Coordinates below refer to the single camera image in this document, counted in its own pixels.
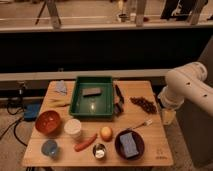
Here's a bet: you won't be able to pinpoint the yellow banana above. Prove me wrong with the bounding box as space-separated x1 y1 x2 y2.
48 99 70 107

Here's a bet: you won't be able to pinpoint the grey block in tray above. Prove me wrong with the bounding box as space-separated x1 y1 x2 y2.
82 88 102 97

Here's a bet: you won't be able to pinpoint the blue glass cup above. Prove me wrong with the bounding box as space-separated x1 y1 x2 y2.
41 139 59 157

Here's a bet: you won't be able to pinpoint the black floor cables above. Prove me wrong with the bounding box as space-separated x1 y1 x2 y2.
0 96 29 148

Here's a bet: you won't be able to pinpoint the bunch of dark grapes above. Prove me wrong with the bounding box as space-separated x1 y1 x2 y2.
130 97 157 114

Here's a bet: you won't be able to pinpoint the blue sponge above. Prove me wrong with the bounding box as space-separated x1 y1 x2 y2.
120 132 139 158

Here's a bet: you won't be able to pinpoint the green plastic tray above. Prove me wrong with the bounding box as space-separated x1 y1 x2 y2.
69 76 114 119

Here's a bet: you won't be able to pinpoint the dark round plate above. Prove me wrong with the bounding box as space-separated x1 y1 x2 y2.
115 130 145 160

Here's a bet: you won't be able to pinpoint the light blue cloth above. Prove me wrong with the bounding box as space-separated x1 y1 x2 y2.
55 80 67 95

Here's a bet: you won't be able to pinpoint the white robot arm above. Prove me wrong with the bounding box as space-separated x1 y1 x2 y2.
158 62 213 125

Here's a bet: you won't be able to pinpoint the blue box on floor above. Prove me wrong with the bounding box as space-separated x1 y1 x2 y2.
24 103 41 121

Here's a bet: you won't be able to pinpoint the yellow apple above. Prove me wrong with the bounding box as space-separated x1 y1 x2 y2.
100 126 113 142

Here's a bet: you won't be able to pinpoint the white cup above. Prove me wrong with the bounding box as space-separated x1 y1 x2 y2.
64 119 82 138

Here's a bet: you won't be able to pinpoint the small silver cup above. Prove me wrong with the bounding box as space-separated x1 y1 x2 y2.
93 143 106 159

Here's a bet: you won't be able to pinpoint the red bowl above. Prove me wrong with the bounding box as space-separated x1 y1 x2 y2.
35 110 62 135

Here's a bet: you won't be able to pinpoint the orange carrot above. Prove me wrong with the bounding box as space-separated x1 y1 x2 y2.
74 134 97 152

